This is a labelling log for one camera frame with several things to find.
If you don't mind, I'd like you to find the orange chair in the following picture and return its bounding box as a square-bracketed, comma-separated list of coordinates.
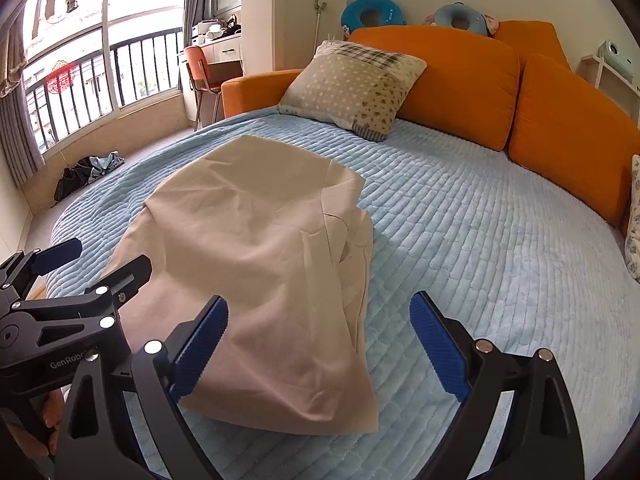
[178, 45, 223, 128]

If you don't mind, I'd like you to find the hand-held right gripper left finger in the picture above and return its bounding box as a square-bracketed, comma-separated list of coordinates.
[52, 295, 230, 480]

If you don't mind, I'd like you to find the beige patchwork pillow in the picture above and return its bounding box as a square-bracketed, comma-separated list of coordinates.
[278, 40, 428, 142]

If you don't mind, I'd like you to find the large orange back cushion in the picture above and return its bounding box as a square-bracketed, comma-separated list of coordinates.
[507, 53, 640, 226]
[347, 25, 521, 152]

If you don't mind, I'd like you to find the black balcony railing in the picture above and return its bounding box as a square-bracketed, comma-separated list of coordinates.
[22, 27, 185, 151]

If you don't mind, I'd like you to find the small orange cushion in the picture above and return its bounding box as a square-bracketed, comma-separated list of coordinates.
[492, 21, 571, 71]

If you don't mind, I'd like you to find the wall hook with stick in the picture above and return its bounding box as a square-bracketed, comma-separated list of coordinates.
[312, 0, 328, 58]

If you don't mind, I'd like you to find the pink hooded jacket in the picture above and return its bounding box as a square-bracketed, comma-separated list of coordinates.
[100, 136, 379, 435]

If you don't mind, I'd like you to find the white shelf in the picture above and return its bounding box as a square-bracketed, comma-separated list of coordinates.
[579, 55, 640, 126]

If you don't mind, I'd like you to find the dark folded umbrella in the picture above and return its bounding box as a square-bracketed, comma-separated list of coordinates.
[52, 151, 126, 206]

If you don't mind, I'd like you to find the bright blue neck pillow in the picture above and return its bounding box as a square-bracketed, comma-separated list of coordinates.
[341, 0, 407, 41]

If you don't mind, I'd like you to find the pale green projector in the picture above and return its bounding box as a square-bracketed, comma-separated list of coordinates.
[597, 40, 638, 78]

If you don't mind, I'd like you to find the white desk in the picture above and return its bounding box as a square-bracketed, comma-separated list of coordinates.
[206, 39, 246, 81]

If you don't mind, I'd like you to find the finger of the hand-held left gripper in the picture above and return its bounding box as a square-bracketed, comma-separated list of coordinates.
[0, 238, 84, 291]
[85, 254, 153, 311]

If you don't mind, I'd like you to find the light blue quilted blanket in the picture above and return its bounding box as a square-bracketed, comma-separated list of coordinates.
[45, 110, 640, 480]

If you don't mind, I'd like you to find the person's left hand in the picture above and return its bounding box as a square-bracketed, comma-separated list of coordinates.
[41, 389, 65, 431]

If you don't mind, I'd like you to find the white floral pillow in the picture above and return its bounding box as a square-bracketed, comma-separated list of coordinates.
[622, 154, 640, 281]

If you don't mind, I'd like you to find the red hanging decoration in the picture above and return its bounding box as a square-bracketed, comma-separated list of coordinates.
[44, 60, 81, 95]

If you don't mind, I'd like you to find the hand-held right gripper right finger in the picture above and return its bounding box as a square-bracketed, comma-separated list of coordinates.
[409, 291, 586, 480]

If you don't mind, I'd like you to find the grey-blue neck pillow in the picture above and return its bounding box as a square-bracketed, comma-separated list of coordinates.
[432, 4, 501, 37]

